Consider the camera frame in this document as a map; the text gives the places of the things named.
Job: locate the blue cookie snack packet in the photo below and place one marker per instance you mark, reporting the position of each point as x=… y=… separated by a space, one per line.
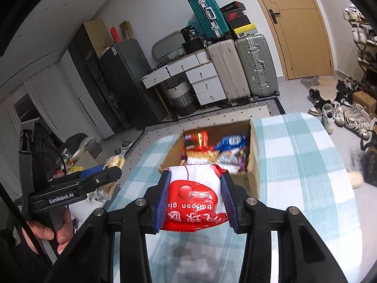
x=231 y=142

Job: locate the grey slippers pair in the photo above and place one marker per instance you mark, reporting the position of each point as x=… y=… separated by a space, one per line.
x=125 y=146

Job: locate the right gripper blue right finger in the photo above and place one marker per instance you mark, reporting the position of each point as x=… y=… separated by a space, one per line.
x=229 y=197

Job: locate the purple snack packet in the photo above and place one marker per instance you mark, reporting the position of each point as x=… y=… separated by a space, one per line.
x=242 y=159

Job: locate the beige hard suitcase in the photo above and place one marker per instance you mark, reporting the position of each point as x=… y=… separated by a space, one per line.
x=229 y=69

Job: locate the dotted floor rug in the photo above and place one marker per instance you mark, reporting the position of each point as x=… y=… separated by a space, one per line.
x=171 y=129

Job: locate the person's left hand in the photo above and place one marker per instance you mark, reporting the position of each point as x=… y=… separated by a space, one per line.
x=62 y=236

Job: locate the red chocolate bar packet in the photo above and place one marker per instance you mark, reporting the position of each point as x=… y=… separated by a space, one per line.
x=196 y=142

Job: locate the blue white checkered tablecloth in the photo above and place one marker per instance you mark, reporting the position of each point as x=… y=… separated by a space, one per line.
x=299 y=166

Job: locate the wooden door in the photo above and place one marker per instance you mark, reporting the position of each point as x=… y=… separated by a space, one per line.
x=300 y=37

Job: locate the black refrigerator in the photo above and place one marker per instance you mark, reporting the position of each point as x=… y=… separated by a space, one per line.
x=124 y=65

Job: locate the black tote bag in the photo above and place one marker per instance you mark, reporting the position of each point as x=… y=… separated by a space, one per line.
x=370 y=159

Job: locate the teal hard suitcase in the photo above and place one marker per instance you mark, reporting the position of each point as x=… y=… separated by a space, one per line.
x=211 y=18

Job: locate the grey oval mirror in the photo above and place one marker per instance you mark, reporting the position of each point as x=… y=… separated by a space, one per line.
x=165 y=46

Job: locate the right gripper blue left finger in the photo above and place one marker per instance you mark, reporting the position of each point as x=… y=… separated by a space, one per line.
x=162 y=200

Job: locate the red white balloon gum bag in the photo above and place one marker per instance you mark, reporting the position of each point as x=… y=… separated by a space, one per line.
x=195 y=199

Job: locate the wooden shoe rack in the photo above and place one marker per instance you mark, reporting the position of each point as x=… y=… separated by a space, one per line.
x=364 y=37

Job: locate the beige cracker packet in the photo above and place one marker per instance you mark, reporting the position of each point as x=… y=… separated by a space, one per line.
x=113 y=167

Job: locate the white drawer desk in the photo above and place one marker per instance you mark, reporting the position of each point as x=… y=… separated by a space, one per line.
x=200 y=72

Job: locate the woven laundry basket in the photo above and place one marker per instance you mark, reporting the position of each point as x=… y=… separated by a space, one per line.
x=182 y=98

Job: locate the silver hard suitcase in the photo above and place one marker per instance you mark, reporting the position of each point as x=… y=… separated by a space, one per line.
x=258 y=65

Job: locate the stacked shoe boxes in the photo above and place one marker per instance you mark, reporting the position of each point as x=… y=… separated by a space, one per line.
x=237 y=20

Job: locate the small brown cardboard box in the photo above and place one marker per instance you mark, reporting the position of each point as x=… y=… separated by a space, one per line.
x=366 y=101

